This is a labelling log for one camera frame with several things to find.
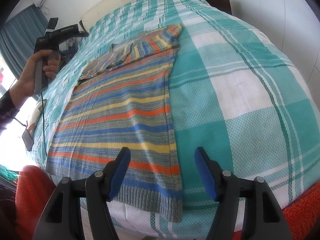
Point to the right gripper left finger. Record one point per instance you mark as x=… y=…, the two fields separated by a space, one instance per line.
x=61 y=218

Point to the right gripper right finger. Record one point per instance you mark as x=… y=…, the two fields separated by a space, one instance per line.
x=263 y=217

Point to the striped knit sweater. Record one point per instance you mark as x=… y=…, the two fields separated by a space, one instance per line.
x=122 y=100

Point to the left forearm dark sleeve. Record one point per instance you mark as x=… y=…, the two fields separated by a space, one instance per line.
x=8 y=111

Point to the person left hand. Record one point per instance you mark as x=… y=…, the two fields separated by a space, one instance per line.
x=24 y=87

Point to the folded checkered blanket pile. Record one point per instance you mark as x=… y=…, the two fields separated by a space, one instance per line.
x=68 y=48

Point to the blue curtain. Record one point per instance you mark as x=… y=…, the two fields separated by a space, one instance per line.
x=18 y=38

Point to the patterned cream pillow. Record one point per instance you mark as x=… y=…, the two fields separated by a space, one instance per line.
x=34 y=118

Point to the black smartphone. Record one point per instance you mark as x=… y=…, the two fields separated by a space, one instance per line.
x=28 y=139

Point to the dark bedside table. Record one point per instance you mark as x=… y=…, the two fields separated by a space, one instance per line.
x=222 y=5

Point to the white wardrobe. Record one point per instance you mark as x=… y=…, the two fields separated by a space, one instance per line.
x=290 y=25

